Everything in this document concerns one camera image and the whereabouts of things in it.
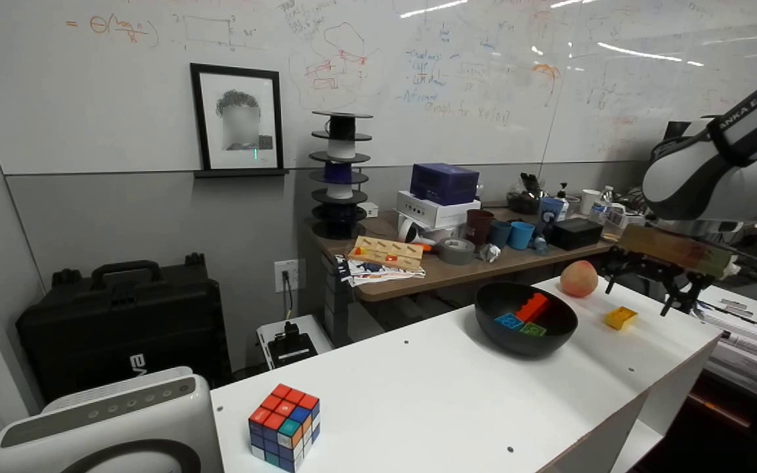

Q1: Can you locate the yellow building block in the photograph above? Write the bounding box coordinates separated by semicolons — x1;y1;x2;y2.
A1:
603;305;639;331

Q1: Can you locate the orange building block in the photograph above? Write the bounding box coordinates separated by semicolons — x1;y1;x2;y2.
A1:
515;292;551;325

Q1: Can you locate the dark bowl with utensils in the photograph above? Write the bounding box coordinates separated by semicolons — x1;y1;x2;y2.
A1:
507;172;547;215

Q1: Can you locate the black bowl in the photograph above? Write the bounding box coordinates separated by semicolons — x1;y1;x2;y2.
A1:
474;282;579;359

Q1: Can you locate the white cabinet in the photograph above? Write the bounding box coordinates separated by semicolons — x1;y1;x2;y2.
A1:
211;276;725;473

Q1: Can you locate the peach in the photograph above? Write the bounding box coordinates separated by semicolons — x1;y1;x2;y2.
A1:
559;259;599;299

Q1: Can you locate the drinking glass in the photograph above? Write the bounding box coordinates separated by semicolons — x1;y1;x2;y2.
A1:
601;208;630;242

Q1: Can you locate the clear water bottle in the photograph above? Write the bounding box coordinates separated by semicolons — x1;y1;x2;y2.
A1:
589;185;615;225

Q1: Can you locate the stack of white panels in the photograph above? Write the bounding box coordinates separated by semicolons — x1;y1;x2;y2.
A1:
697;284;757;403

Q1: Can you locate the blue mug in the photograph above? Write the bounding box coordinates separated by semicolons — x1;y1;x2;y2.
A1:
538;195;567;232

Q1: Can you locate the blue cup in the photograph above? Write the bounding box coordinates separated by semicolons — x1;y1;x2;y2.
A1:
509;221;536;252
488;221;513;250

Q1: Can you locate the dark red cup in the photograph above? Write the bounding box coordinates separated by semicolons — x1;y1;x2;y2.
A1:
465;209;495;248

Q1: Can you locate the brown desk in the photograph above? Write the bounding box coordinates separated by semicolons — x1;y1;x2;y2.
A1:
306;208;624;344

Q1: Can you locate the grey tape roll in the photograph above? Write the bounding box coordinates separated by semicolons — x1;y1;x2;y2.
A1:
436;237;476;266

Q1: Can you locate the purple box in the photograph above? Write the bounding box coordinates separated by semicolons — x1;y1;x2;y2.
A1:
409;162;481;207

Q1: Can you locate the white headset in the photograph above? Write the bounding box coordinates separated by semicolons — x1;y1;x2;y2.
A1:
396;215;459;246

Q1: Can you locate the wooden peg board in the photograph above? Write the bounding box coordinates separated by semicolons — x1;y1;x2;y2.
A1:
348;235;424;272

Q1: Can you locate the heap of magazines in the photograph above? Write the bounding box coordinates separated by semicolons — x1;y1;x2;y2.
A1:
335;254;427;288

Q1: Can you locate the stack of filament spools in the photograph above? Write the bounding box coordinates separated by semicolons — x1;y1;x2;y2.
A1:
308;110;375;240

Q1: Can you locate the white box with black charger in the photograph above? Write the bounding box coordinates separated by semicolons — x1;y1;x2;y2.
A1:
256;313;334;371

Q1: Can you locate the puzzle cube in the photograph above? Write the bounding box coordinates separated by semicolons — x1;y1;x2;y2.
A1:
248;383;322;473

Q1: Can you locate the framed picture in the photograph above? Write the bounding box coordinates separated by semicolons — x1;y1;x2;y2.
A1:
189;62;290;179

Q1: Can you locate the black hard case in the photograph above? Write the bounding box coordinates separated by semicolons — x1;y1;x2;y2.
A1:
15;252;234;403

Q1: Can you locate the white air purifier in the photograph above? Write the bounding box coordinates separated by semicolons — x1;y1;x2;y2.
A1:
0;366;225;473

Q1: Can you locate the whiteboard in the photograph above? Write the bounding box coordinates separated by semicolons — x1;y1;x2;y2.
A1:
0;0;757;177

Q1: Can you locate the black cable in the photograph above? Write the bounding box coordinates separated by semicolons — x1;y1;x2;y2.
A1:
282;270;296;324

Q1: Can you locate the wall socket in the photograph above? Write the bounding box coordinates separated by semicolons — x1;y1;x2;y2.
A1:
273;258;301;293

